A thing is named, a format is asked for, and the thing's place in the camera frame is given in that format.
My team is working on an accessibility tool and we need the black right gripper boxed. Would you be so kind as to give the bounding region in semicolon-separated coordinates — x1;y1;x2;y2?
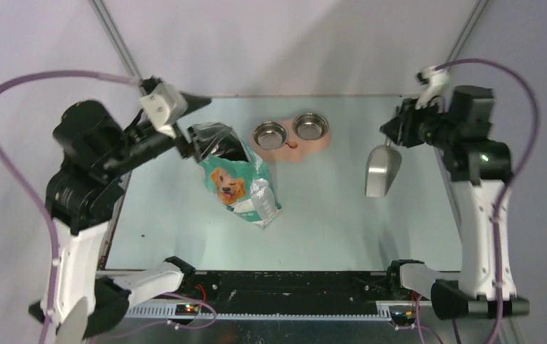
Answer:
381;94;460;151

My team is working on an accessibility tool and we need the metal food scoop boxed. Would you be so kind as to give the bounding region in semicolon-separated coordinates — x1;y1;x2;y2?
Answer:
365;138;402;198

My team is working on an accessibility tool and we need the green pet food bag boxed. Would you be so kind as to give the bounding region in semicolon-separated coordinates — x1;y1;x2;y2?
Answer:
188;122;282;228

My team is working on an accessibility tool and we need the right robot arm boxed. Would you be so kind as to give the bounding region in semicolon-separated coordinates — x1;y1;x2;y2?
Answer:
380;85;531;320

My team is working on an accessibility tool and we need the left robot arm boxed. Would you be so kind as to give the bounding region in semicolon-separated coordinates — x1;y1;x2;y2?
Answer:
29;100;196;343

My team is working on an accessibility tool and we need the steel bowl left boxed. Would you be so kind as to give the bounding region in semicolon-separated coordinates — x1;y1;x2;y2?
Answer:
252;121;287;151

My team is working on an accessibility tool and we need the steel bowl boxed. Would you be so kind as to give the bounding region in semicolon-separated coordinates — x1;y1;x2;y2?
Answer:
292;113;329;140
252;121;287;151

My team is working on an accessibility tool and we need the steel bowl right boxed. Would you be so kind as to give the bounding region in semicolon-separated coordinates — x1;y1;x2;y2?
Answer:
292;113;329;140

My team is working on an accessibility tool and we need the pink double bowl stand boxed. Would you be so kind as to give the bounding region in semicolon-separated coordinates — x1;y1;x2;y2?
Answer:
249;114;331;164

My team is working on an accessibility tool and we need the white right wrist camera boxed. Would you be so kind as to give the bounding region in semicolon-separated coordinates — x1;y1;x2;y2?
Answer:
415;66;450;110

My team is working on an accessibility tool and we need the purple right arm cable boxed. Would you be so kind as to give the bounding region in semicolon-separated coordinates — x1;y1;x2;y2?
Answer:
415;59;541;344

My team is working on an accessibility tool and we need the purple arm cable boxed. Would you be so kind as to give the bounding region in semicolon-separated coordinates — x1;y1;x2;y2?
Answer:
0;70;146;344
415;59;541;344

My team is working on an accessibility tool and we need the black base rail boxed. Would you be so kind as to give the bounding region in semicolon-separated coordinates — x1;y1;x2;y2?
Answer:
178;270;417;317

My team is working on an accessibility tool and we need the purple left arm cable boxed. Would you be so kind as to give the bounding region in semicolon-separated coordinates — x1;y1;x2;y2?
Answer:
0;70;146;344

